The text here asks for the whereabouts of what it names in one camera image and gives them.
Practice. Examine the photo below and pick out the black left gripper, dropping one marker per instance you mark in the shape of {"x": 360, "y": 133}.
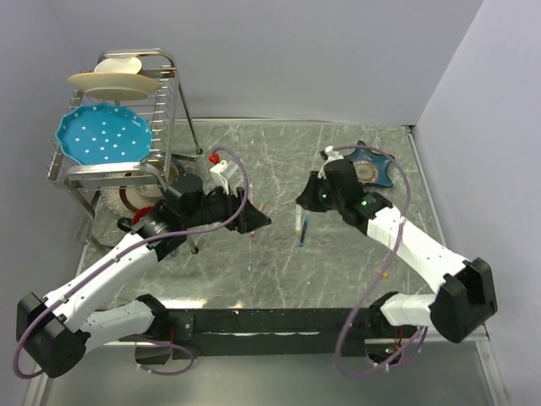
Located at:
{"x": 251, "y": 218}

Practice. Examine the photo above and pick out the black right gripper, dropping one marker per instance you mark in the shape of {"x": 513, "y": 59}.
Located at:
{"x": 307, "y": 198}

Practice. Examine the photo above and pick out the white orange pen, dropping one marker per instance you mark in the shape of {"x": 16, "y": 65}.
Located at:
{"x": 256, "y": 219}

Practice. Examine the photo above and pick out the blue pen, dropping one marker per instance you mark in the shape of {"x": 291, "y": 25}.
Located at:
{"x": 303, "y": 226}

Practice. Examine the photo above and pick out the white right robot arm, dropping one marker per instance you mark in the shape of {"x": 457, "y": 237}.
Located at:
{"x": 462, "y": 296}

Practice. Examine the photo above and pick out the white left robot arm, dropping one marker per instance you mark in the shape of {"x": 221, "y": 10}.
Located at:
{"x": 58, "y": 330}

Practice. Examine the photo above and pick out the blue star-shaped dish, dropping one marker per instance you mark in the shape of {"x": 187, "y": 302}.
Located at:
{"x": 371, "y": 167}

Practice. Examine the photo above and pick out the red mug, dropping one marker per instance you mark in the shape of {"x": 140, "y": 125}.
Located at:
{"x": 141, "y": 216}

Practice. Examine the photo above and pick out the white bowl brown rim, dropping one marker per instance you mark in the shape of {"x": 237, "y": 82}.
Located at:
{"x": 138, "y": 197}

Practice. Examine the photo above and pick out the metal dish rack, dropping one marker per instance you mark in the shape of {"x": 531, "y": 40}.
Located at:
{"x": 93, "y": 185}

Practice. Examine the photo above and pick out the blue polka dot plate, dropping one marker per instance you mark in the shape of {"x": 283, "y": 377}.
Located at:
{"x": 103, "y": 133}

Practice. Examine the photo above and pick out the large cream plate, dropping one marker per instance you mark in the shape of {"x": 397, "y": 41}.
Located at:
{"x": 114, "y": 86}

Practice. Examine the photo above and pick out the small cream plate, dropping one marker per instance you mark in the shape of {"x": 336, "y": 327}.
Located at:
{"x": 131, "y": 65}

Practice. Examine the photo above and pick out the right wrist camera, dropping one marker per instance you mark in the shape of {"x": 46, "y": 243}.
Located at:
{"x": 329, "y": 155}

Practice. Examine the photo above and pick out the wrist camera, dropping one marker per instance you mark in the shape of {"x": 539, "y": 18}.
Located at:
{"x": 329, "y": 155}
{"x": 222, "y": 172}

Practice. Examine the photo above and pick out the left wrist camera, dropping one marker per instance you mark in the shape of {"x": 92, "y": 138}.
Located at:
{"x": 222, "y": 172}

